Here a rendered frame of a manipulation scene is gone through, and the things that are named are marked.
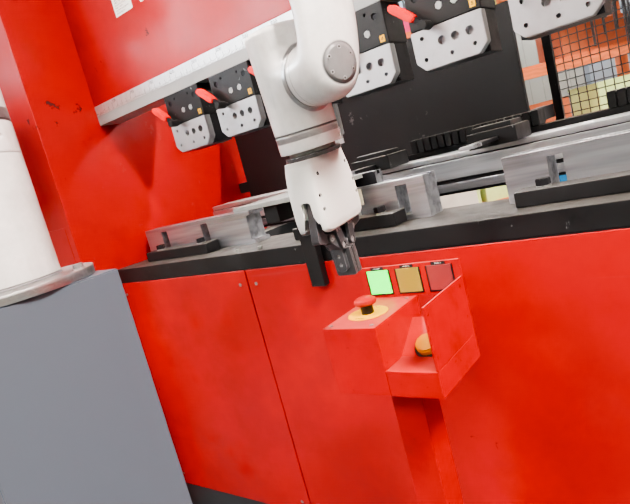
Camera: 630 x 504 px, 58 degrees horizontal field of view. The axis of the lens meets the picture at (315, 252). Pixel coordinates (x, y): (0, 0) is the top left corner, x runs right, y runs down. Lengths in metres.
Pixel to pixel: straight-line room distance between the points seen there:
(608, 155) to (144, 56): 1.26
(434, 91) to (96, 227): 1.14
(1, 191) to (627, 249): 0.90
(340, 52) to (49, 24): 1.51
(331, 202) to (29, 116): 1.37
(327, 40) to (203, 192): 1.62
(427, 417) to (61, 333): 0.62
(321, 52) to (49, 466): 0.52
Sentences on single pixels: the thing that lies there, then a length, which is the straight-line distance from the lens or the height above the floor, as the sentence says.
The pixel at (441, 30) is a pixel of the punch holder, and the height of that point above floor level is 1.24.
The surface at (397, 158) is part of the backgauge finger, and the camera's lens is 1.60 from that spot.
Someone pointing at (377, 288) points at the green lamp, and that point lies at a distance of 1.08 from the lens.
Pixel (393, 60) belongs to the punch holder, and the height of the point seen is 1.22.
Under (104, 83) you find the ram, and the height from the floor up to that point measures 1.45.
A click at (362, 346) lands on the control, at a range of 0.95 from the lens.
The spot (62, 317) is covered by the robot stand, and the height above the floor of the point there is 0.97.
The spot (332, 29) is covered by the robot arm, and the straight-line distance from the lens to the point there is 0.67.
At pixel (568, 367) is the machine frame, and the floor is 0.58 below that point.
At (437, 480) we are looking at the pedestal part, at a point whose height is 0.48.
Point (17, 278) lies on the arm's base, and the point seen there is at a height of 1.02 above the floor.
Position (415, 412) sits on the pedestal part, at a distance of 1.02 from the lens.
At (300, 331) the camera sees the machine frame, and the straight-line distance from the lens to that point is 1.44.
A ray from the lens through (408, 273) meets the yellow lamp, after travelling 1.03.
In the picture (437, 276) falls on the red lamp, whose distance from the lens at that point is 1.01.
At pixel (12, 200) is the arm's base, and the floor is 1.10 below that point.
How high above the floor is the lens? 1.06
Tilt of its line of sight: 9 degrees down
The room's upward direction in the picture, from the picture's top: 15 degrees counter-clockwise
